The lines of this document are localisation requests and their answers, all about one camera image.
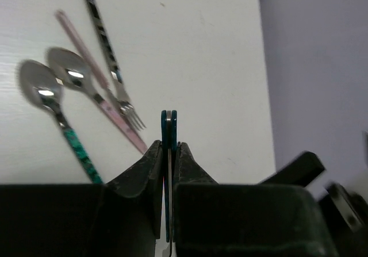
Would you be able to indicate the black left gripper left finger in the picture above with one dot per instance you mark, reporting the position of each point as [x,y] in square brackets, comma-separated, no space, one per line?
[120,218]

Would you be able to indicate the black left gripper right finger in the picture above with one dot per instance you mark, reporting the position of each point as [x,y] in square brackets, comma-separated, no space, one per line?
[276,217]

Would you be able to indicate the teal handled fork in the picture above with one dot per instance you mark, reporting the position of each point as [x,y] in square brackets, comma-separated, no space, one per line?
[169,147]

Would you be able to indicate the black handled fork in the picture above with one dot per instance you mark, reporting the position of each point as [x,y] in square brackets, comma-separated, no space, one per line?
[121,99]

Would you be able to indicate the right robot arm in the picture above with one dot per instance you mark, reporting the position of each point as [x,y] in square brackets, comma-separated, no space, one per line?
[345,214]

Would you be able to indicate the teal handled spoon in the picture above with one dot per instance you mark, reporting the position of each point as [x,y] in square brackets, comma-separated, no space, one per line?
[39,84]

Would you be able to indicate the pink handled spoon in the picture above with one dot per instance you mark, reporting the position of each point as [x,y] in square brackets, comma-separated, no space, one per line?
[74,72]

